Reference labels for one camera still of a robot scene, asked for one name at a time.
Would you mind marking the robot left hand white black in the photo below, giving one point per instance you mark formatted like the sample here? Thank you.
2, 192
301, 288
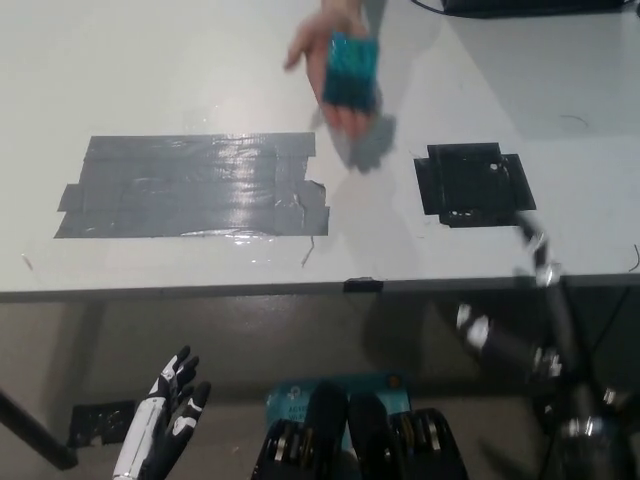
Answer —
172, 425

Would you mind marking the black slanted pole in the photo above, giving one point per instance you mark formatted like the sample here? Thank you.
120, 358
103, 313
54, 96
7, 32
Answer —
35, 432

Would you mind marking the black perforated floor plate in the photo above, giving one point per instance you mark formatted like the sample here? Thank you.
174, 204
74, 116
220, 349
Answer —
97, 422

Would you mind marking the small black tape strip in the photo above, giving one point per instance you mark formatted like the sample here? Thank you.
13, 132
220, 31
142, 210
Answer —
363, 285

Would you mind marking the grey duct tape patch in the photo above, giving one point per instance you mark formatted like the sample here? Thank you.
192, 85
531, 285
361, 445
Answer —
200, 185

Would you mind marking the person's bare hand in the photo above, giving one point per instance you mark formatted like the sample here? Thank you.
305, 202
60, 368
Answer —
312, 42

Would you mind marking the teal packet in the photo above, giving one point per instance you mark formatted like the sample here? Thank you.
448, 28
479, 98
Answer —
351, 70

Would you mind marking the black tape square patch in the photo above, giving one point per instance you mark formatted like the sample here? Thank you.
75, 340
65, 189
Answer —
472, 185

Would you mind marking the robot right hand white black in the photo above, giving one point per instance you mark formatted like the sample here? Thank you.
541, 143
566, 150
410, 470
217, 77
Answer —
505, 345

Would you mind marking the black flat device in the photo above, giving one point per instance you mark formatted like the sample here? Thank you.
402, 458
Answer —
540, 7

